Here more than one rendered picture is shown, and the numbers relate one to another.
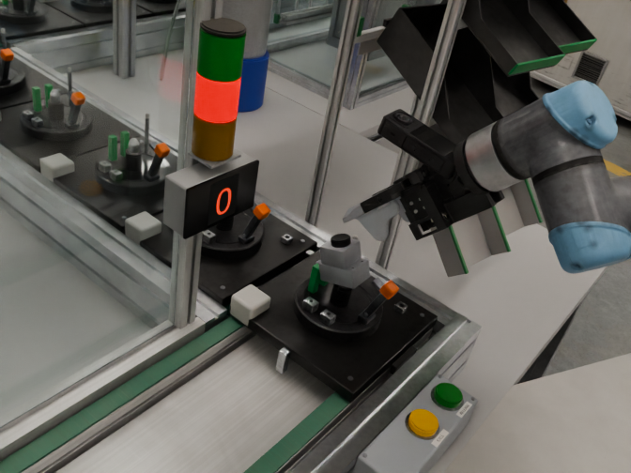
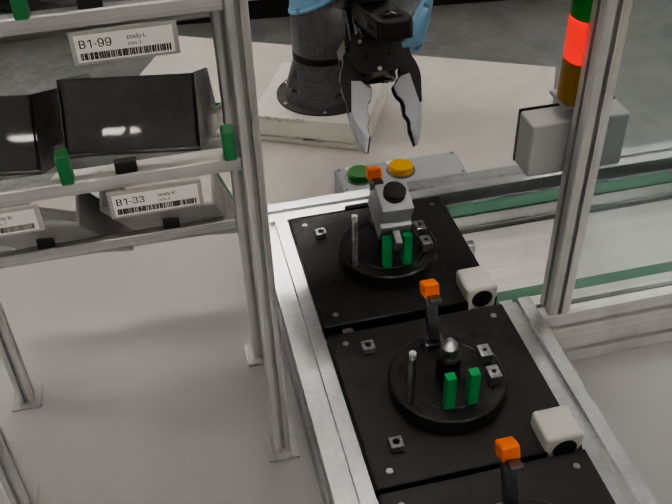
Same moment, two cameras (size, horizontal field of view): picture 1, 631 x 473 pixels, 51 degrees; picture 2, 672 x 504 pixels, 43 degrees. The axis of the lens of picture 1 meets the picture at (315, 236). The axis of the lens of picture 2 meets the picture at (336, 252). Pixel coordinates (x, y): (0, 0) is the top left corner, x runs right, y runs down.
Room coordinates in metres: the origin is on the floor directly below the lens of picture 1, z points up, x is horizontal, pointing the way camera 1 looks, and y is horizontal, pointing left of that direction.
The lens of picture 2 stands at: (1.50, 0.56, 1.75)
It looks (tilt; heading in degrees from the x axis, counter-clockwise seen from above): 40 degrees down; 226
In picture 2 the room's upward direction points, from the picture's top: 2 degrees counter-clockwise
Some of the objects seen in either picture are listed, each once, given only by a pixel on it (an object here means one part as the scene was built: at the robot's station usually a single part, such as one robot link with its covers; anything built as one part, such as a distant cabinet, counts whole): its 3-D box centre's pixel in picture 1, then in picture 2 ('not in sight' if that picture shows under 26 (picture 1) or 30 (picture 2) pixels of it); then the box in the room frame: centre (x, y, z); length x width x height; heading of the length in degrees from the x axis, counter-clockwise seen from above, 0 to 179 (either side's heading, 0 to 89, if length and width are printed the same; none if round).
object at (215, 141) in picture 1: (213, 132); (582, 77); (0.70, 0.14, 1.28); 0.05 x 0.05 x 0.05
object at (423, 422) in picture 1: (423, 424); (400, 169); (0.61, -0.19, 0.96); 0.04 x 0.04 x 0.02
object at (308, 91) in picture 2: not in sight; (323, 69); (0.45, -0.53, 0.96); 0.15 x 0.15 x 0.10
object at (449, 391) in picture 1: (447, 397); (359, 176); (0.67, -0.23, 0.96); 0.04 x 0.04 x 0.02
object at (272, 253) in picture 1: (224, 215); (448, 362); (0.93, 0.16, 1.01); 0.24 x 0.24 x 0.13; 58
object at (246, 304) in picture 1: (250, 305); (476, 288); (0.77, 0.08, 0.97); 0.05 x 0.05 x 0.04; 58
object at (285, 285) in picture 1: (335, 314); (387, 260); (0.80, -0.06, 0.96); 0.24 x 0.24 x 0.02; 58
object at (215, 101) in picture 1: (217, 94); (589, 36); (0.70, 0.14, 1.33); 0.05 x 0.05 x 0.05
